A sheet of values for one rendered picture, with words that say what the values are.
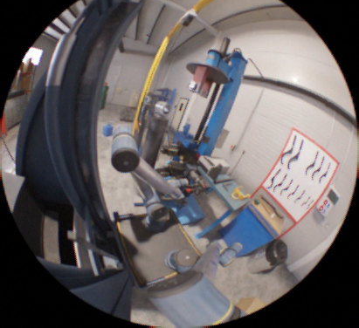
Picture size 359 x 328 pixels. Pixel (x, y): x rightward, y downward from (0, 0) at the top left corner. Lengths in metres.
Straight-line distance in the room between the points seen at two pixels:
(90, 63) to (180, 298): 0.64
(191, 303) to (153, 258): 1.11
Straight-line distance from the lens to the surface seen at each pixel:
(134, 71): 11.98
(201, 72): 1.21
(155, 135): 1.18
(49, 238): 1.05
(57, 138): 0.45
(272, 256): 2.13
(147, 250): 1.35
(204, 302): 0.29
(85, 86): 0.44
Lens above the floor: 1.68
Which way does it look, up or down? 23 degrees down
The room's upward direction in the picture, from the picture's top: 21 degrees clockwise
